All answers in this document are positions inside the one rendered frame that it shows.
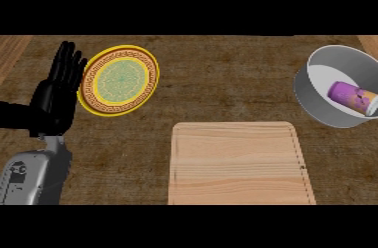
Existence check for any grey pot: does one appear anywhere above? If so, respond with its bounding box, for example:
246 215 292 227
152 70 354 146
292 44 378 129

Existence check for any yellow patterned plate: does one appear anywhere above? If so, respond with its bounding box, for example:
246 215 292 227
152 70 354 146
77 44 161 118

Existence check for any pale wooden cutting board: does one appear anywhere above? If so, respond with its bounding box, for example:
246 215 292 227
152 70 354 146
167 121 317 206

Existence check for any purple can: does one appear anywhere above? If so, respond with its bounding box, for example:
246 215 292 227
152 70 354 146
326 80 378 117

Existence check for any brown woven placemat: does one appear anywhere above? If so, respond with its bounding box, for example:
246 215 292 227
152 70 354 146
0 35 378 206

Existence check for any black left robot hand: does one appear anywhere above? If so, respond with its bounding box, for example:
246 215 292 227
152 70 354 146
0 40 90 138

